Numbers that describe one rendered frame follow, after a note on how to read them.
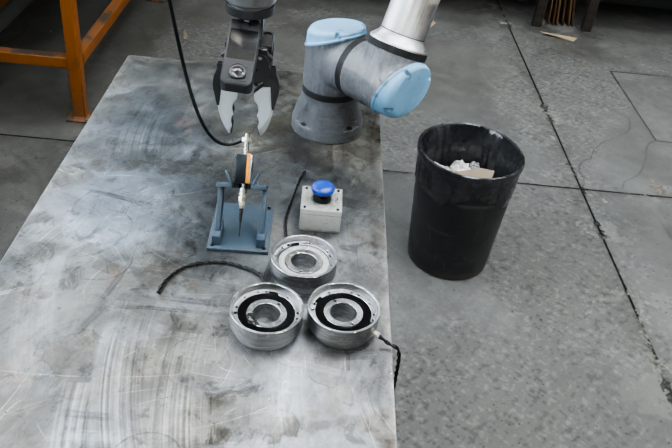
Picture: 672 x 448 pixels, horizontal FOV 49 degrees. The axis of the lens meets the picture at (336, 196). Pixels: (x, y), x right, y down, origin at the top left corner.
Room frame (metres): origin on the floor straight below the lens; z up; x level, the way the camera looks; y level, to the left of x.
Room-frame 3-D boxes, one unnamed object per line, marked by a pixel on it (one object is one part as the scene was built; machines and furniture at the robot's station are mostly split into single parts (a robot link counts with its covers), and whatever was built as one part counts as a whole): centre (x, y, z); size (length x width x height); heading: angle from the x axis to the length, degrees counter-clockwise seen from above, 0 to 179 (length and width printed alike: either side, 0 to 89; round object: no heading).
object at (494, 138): (1.98, -0.40, 0.21); 0.34 x 0.34 x 0.43
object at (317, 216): (1.04, 0.02, 0.82); 0.08 x 0.07 x 0.05; 2
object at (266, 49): (1.03, 0.16, 1.12); 0.09 x 0.08 x 0.12; 4
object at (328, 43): (1.36, 0.03, 0.97); 0.13 x 0.12 x 0.14; 49
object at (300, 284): (0.88, 0.04, 0.82); 0.10 x 0.10 x 0.04
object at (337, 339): (0.78, -0.03, 0.82); 0.10 x 0.10 x 0.04
